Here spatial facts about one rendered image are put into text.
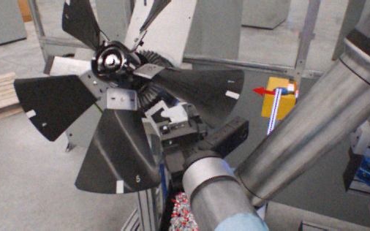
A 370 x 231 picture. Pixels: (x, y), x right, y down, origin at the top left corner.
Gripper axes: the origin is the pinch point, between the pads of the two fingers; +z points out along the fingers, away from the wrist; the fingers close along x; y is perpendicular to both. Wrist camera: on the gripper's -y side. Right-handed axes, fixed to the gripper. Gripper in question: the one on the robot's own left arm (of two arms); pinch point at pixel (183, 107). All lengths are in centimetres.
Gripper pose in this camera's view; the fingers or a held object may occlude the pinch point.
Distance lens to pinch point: 55.5
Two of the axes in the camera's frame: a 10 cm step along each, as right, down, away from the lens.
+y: -9.6, 2.3, -1.7
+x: 1.0, 8.3, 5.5
